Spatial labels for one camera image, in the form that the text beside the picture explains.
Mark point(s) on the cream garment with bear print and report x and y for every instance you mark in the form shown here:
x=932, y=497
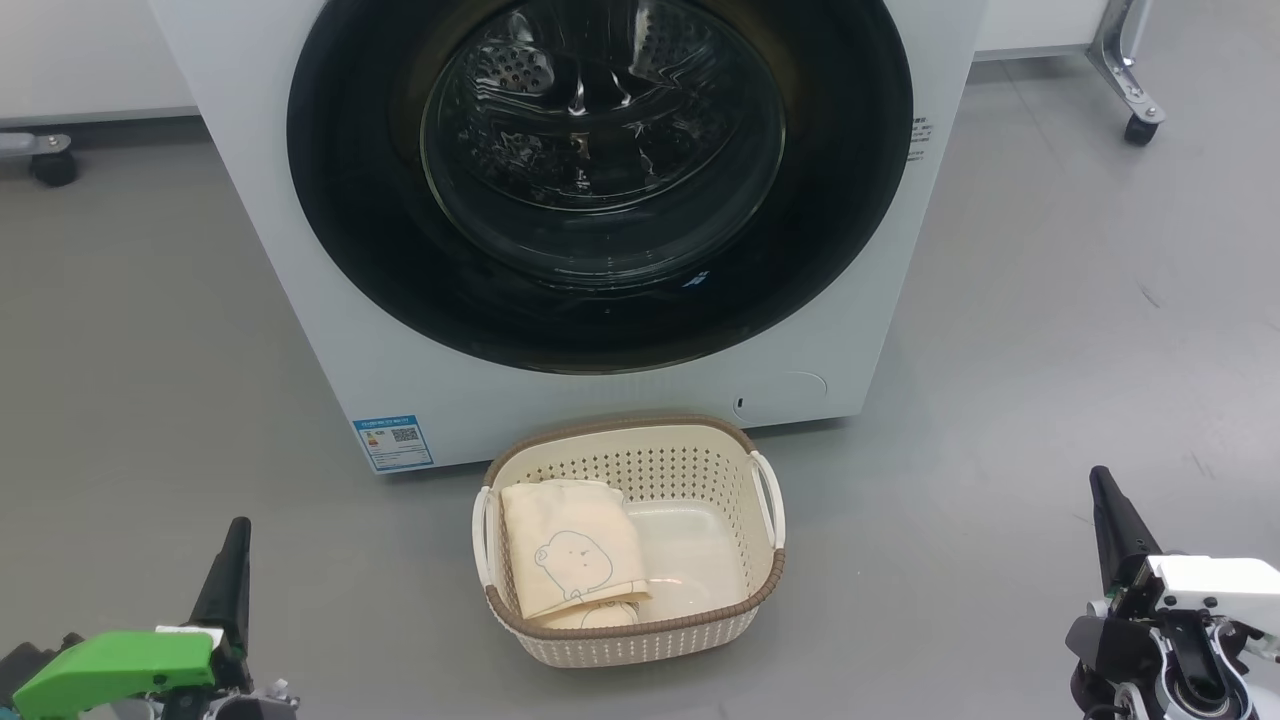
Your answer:
x=570, y=540

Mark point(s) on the metal leg with caster wheel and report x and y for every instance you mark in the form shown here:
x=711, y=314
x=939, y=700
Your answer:
x=1125, y=70

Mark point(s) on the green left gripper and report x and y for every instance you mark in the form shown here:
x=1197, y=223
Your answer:
x=110, y=665

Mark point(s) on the grey leg with black caster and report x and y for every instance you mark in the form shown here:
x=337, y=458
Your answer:
x=50, y=160

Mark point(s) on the white front-load washing machine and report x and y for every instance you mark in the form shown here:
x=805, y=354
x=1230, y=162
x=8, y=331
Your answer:
x=300, y=330

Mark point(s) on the cream perforated laundry basket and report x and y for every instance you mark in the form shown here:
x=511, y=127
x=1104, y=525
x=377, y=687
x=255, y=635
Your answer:
x=700, y=455

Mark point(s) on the blue energy label sticker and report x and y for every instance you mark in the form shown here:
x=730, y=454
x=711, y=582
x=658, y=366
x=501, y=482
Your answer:
x=393, y=443

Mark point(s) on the black round glass washer door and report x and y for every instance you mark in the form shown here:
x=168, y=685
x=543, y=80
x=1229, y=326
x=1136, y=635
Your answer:
x=360, y=200

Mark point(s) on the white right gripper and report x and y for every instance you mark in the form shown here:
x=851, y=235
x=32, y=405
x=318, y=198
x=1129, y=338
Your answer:
x=1220, y=590

